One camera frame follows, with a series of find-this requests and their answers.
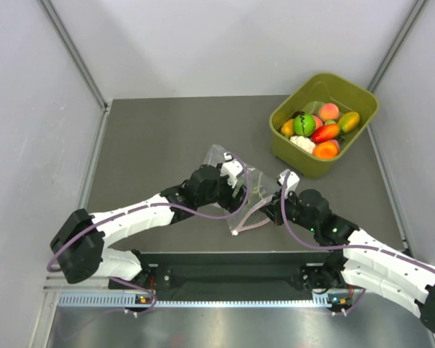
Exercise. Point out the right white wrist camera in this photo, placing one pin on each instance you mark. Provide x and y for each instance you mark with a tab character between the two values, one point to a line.
290	180

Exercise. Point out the white fake cauliflower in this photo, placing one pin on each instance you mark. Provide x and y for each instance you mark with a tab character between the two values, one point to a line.
303	143

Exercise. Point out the yellow green fake mango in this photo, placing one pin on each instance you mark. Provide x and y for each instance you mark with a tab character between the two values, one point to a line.
348	122

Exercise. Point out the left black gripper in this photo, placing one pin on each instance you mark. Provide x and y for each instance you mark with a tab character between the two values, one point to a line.
230	203

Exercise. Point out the lower fake peach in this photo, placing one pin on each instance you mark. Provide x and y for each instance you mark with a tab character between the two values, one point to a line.
318	122

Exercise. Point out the upper fake peach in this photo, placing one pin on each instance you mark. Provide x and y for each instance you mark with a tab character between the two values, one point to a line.
328	111

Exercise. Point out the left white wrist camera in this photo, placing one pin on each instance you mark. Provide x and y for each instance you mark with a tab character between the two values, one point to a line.
233	169

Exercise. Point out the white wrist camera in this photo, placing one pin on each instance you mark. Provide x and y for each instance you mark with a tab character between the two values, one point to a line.
233	169
290	180

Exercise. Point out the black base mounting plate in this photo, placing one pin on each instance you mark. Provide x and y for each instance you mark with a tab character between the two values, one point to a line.
242	276

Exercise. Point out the white toothed cable rail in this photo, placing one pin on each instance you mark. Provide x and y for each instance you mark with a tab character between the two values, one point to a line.
141	301

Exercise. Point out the pink fake peach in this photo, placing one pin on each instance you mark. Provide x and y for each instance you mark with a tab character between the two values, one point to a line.
336	143

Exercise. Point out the red orange fake mango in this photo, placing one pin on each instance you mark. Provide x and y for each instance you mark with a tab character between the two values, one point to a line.
325	133

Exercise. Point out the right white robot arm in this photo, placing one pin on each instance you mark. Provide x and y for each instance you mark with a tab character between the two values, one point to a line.
365	261

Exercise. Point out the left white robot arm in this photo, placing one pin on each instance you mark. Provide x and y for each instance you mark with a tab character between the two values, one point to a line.
82	247

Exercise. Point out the orange fake fruit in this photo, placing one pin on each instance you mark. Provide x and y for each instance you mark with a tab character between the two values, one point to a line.
326	151

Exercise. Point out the green fake watermelon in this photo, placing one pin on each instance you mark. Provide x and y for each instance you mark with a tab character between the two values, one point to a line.
304	125

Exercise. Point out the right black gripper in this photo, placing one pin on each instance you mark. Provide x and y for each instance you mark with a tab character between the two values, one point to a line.
273	209

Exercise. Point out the olive green plastic bin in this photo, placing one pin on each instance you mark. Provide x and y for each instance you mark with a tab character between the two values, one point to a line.
318	90

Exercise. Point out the clear zip top bag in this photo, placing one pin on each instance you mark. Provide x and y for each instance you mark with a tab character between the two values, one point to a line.
261	190

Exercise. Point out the yellow fake orange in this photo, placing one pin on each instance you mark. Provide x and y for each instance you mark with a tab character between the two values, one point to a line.
287	129

